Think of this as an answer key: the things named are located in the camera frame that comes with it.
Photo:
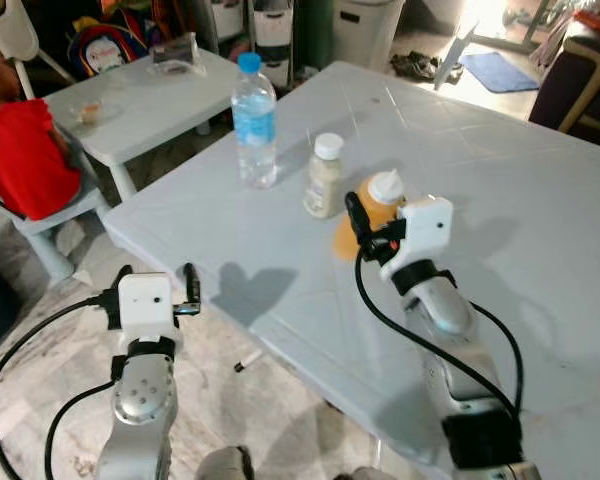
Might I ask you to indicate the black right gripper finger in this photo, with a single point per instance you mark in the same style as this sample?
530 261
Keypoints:
357 215

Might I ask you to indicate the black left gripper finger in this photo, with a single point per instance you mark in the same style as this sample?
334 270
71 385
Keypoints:
123 274
192 282

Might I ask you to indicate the orange drink bottle white cap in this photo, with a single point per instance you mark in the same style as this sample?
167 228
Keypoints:
380 210

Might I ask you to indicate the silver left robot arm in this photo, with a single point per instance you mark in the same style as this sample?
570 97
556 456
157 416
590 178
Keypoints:
140 400

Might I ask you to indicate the cream drink bottle white cap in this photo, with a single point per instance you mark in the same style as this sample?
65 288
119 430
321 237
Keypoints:
323 180

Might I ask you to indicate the grey plastic chair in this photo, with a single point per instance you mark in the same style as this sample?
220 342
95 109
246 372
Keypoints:
60 225

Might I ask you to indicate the small dark floor scrap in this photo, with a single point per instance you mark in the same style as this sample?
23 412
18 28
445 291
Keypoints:
246 362

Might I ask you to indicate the large white plastic table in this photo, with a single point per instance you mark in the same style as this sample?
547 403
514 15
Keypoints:
480 200

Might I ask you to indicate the clear water bottle blue cap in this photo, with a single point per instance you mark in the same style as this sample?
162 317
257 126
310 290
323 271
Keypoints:
254 125

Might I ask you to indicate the person in red shirt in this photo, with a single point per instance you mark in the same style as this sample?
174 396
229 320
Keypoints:
20 160

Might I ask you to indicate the black sandals heap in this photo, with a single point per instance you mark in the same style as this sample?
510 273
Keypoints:
425 66

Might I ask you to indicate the small glass cup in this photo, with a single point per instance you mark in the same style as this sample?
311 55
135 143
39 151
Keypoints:
88 112

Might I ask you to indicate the small white plastic table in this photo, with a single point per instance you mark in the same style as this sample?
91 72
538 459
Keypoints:
150 110

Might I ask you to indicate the white plastic bin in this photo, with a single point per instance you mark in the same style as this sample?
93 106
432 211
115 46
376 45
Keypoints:
368 35

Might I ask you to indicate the dark green cylinder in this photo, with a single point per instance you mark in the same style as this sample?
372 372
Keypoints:
315 35

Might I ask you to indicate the white plastic drawer unit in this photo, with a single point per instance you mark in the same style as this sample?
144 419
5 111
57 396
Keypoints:
273 40

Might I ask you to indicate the blue floor mat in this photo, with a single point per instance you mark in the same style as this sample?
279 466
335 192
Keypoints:
500 72

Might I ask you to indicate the colourful school backpack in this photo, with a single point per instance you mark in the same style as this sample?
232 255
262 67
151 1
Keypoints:
110 50

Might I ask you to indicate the clear plastic container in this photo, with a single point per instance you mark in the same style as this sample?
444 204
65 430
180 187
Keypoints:
175 55

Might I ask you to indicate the grey robot right leg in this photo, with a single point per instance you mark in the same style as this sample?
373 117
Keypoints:
365 474

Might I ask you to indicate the purple armchair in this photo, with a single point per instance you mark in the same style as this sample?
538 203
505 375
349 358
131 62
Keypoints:
580 90

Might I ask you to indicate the white plastic chair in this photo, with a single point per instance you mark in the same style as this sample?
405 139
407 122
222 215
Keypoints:
15 35

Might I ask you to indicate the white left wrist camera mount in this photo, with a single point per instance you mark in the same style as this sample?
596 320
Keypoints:
145 305

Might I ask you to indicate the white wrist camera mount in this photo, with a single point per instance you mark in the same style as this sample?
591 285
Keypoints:
425 225
145 305

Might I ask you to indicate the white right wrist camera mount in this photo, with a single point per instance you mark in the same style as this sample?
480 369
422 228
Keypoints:
425 225

